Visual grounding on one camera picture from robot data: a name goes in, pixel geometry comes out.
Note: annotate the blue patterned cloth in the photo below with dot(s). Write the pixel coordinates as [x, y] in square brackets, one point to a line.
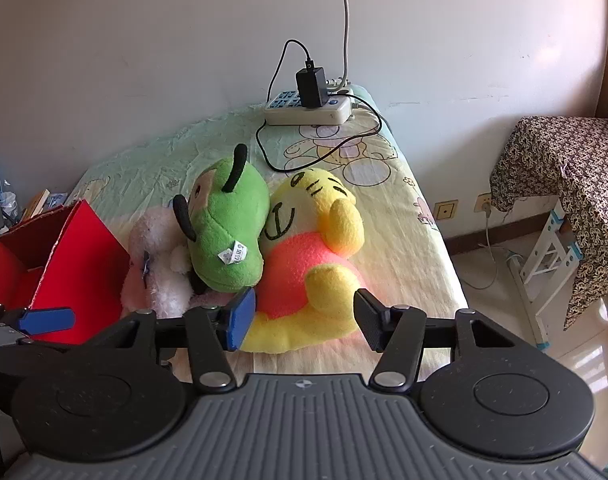
[58, 200]

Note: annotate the yellow plush toy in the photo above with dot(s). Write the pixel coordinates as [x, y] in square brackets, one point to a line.
[304, 260]

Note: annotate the wall socket with plug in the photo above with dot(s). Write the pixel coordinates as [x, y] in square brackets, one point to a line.
[485, 203]

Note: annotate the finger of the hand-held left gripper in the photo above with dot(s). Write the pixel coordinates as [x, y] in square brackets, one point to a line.
[48, 321]

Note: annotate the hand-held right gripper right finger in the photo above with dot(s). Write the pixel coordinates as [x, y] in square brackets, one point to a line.
[368, 320]

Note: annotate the white plush rabbit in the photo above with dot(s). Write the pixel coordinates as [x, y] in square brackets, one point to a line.
[153, 245]

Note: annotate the beige wall socket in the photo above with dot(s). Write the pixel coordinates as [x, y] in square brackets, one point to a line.
[446, 210]

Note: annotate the white power strip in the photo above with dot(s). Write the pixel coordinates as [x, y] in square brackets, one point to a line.
[304, 114]

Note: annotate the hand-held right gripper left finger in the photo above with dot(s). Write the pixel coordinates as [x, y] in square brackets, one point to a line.
[241, 317]

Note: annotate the black power adapter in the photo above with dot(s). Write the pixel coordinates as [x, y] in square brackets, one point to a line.
[311, 87]

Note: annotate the yellow cover book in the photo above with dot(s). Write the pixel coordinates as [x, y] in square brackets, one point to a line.
[33, 205]

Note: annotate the green plush toy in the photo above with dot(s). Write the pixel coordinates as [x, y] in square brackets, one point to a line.
[228, 220]

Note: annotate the red cardboard box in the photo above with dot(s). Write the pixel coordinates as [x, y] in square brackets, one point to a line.
[78, 260]

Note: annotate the white step stool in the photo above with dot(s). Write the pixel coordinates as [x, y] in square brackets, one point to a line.
[551, 245]

